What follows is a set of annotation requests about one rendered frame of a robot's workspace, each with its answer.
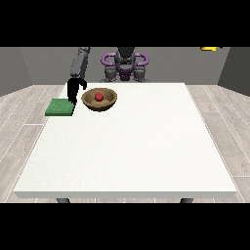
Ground brown wooden bowl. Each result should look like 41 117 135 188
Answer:
81 87 118 112

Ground green square pad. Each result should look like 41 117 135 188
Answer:
44 98 76 117

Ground grey robot trunk purple rings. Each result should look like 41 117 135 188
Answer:
100 47 151 83

